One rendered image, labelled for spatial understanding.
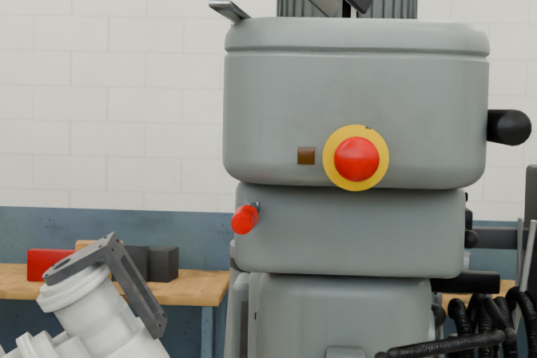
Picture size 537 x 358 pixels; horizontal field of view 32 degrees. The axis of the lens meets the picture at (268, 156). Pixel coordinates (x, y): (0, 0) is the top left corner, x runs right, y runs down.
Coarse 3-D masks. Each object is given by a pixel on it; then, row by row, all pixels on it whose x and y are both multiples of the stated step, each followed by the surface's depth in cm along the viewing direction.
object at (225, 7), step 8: (216, 0) 81; (224, 0) 81; (216, 8) 82; (224, 8) 82; (232, 8) 83; (240, 8) 88; (224, 16) 90; (232, 16) 89; (240, 16) 89; (248, 16) 93; (232, 24) 102
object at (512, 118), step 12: (492, 120) 91; (504, 120) 88; (516, 120) 88; (528, 120) 88; (492, 132) 90; (504, 132) 88; (516, 132) 88; (528, 132) 88; (504, 144) 89; (516, 144) 88
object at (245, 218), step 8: (240, 208) 86; (248, 208) 86; (256, 208) 94; (240, 216) 83; (248, 216) 83; (256, 216) 86; (232, 224) 83; (240, 224) 83; (248, 224) 83; (256, 224) 86; (240, 232) 83; (248, 232) 83
